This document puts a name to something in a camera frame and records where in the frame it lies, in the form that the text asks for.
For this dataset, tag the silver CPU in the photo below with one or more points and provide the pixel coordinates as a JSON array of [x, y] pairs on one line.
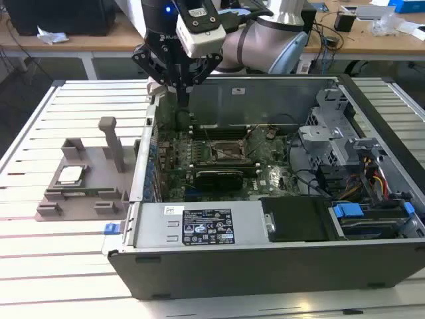
[[71, 174]]

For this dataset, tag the blue cardboard box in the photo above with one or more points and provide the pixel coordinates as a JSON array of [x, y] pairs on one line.
[[408, 6]]

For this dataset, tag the black RAM slot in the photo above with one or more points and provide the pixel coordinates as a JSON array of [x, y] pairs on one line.
[[219, 162], [229, 127], [219, 165], [229, 130]]

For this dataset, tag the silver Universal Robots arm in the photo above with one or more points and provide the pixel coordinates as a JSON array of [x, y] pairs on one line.
[[255, 40]]

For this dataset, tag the white flat box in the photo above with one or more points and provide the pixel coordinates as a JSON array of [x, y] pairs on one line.
[[375, 11]]

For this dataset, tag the black computer tower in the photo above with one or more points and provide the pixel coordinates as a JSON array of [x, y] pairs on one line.
[[310, 20]]

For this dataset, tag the white foam box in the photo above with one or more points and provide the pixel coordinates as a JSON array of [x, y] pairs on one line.
[[129, 16]]

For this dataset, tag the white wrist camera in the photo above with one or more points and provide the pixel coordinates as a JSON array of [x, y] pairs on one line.
[[204, 41]]

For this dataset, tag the small black box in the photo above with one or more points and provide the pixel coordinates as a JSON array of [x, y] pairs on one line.
[[344, 21]]

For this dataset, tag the CPU socket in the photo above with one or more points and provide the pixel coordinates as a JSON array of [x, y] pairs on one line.
[[229, 149]]

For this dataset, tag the black graphics card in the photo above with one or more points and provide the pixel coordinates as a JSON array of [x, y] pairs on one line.
[[219, 179]]

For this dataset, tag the wooden desk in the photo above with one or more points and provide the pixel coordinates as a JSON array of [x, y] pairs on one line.
[[99, 43], [365, 40]]

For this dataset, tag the green RAM stick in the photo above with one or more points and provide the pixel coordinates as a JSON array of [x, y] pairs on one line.
[[83, 190]]

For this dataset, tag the green motherboard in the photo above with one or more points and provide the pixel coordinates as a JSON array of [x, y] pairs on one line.
[[269, 156]]

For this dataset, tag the large black box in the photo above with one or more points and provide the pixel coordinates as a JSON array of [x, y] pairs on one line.
[[59, 16]]

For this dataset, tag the thin metal locking lever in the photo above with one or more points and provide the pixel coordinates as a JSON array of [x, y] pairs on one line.
[[251, 134], [210, 137]]

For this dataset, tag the clear plastic bag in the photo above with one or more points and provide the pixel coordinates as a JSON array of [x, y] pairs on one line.
[[385, 25]]

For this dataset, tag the silver power supply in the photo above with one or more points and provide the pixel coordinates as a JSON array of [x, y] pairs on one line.
[[156, 226]]

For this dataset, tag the black and grey PC case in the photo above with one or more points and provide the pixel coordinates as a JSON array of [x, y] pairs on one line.
[[232, 276]]

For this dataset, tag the black table clip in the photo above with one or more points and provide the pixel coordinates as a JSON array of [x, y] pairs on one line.
[[352, 312]]

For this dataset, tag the crumpled white paper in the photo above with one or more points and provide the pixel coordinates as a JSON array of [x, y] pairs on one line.
[[53, 36]]

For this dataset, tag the blue case latch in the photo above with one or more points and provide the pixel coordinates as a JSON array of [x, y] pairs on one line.
[[111, 229]]

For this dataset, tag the grey-brown parts rack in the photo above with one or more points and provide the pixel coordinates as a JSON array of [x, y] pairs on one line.
[[96, 166]]

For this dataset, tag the silver metal drive cage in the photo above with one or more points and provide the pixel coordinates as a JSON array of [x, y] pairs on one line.
[[335, 146]]

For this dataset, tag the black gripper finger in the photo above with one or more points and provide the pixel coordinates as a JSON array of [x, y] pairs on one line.
[[212, 63], [141, 57]]

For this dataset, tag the hard disk in blue carrier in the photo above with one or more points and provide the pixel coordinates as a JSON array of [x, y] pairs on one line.
[[362, 226]]

